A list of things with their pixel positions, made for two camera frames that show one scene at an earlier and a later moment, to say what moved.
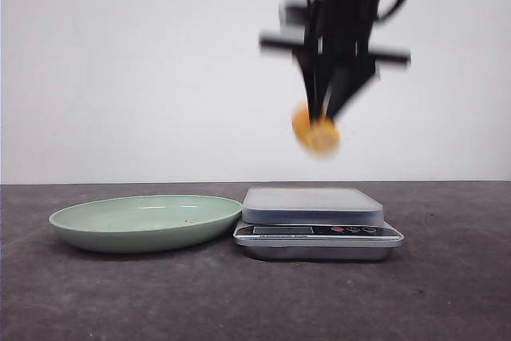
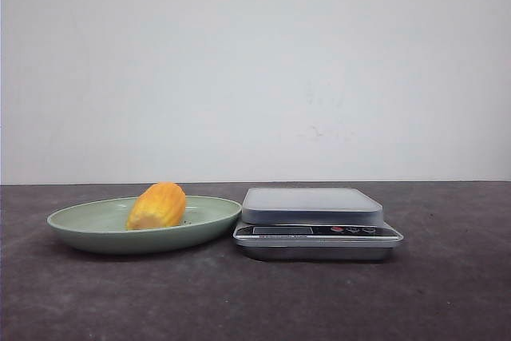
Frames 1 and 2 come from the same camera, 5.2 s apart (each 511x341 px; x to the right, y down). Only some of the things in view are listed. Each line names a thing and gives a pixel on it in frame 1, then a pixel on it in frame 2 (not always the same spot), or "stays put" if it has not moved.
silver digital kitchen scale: x=314 y=224 stays put
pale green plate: x=135 y=224 stays put
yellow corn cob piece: x=321 y=138 to x=161 y=204
